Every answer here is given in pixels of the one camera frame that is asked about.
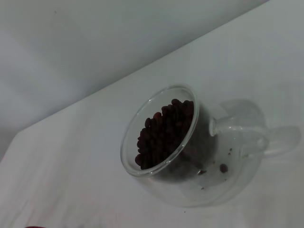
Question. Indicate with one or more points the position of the coffee bean pile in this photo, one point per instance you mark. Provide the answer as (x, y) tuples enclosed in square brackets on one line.
[(164, 135)]

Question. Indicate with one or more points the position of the clear glass cup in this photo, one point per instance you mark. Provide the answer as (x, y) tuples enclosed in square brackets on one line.
[(133, 133)]

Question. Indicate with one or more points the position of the loose coffee bean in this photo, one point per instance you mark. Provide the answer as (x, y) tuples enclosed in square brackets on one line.
[(223, 168)]

